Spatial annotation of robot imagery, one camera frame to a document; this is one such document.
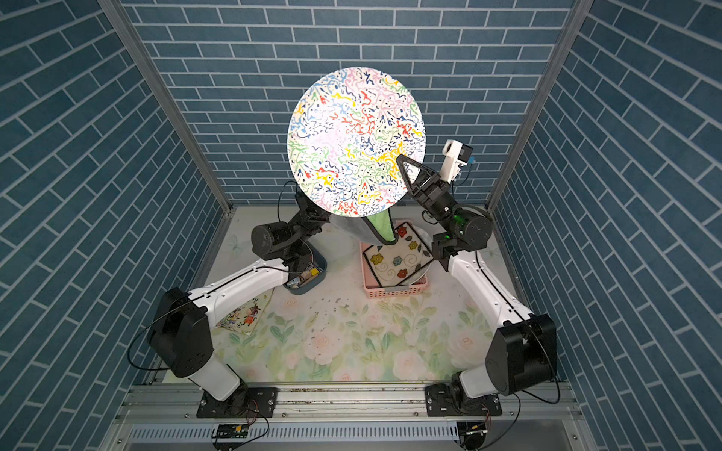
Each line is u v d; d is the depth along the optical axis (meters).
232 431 0.72
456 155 0.52
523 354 0.41
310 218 0.52
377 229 0.55
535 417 0.74
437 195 0.51
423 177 0.53
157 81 0.83
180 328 0.44
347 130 0.46
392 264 0.98
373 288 0.89
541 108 0.89
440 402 0.74
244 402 0.68
